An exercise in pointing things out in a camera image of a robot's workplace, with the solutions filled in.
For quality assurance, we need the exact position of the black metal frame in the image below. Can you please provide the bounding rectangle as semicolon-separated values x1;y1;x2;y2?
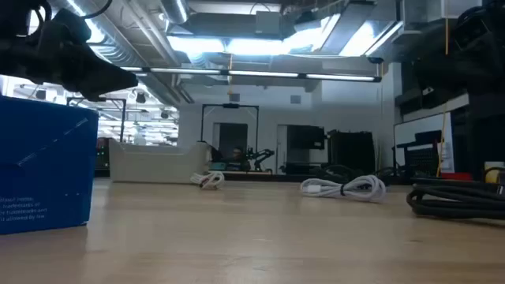
200;103;260;155

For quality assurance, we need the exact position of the black perforated cart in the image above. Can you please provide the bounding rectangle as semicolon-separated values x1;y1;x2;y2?
392;129;443;178

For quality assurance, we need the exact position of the long ceiling light bar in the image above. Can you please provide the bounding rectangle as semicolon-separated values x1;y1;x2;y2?
120;65;383;84

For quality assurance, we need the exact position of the white board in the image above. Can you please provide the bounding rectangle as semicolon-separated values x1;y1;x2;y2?
393;112;455;174

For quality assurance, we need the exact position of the red flat box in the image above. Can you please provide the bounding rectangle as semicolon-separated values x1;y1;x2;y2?
440;171;473;181

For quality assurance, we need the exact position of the black cabinet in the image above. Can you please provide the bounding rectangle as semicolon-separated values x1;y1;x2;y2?
327;129;376;175

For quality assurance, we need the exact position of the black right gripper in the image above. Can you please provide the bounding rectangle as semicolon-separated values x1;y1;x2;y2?
410;6;505;95

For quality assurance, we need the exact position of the person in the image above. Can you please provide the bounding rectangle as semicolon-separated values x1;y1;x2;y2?
225;146;251;172

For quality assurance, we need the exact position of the black wall monitor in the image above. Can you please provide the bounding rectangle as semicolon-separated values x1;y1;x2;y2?
286;125;326;151

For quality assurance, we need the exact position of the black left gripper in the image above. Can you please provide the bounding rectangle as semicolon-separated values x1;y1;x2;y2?
0;8;140;103

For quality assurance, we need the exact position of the blue cardboard box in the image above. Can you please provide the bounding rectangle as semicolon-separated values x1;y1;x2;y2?
0;94;99;236

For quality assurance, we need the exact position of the beige plastic bin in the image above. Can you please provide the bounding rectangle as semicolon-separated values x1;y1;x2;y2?
108;139;213;185

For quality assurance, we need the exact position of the small white USB-C cable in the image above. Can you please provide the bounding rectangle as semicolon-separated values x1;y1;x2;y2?
189;170;226;191

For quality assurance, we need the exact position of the large white USB-C cable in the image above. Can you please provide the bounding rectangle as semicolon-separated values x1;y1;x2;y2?
300;174;387;204

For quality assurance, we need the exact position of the yellow cup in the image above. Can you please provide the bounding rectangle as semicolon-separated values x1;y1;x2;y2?
484;161;505;184

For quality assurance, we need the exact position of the thick black coiled cable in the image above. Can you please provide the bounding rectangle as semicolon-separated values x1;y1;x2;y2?
406;177;505;221

